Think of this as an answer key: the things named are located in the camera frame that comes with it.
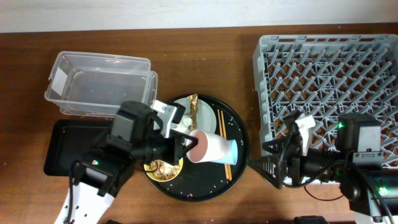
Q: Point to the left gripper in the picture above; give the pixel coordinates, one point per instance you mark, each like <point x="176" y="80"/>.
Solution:
<point x="176" y="150"/>

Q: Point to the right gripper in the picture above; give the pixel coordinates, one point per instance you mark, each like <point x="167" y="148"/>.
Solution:
<point x="295" y="156"/>

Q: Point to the pink cup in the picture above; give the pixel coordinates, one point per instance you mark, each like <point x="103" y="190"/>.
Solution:
<point x="210" y="147"/>

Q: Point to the light blue cup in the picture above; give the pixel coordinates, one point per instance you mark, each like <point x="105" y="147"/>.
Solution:
<point x="232" y="156"/>

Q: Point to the yellow bowl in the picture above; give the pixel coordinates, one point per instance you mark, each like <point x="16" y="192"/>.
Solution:
<point x="150" y="174"/>

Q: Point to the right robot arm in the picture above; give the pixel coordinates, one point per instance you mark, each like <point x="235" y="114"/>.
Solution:
<point x="356" y="164"/>

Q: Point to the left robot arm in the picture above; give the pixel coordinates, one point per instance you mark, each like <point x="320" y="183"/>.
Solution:
<point x="139" y="133"/>

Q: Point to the grey dishwasher rack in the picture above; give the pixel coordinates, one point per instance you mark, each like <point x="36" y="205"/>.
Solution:
<point x="324" y="76"/>

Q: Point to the crumpled white tissue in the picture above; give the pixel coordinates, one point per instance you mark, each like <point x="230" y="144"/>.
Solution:
<point x="184" y="125"/>

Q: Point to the grey plate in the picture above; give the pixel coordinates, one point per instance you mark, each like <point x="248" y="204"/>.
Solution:
<point x="206" y="118"/>

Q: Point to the round black tray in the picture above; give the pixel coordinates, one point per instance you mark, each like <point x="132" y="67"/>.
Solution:
<point x="204" y="181"/>

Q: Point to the right wooden chopstick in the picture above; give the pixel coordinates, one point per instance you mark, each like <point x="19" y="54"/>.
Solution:
<point x="225" y="136"/>

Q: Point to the wooden chopstick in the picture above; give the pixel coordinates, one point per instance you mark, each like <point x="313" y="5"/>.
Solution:
<point x="220" y="124"/>
<point x="225" y="136"/>

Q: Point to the gold snack wrapper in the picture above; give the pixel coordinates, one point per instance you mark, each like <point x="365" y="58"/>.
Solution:
<point x="193" y="101"/>

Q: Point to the left wooden chopstick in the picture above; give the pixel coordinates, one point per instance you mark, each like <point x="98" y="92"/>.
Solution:
<point x="220" y="124"/>

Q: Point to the food scraps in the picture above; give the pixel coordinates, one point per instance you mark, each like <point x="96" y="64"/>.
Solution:
<point x="163" y="171"/>

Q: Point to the clear plastic bin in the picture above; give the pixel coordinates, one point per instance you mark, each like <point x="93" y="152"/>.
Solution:
<point x="93" y="84"/>

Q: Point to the black rectangular tray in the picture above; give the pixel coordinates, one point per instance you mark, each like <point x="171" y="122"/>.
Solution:
<point x="70" y="141"/>

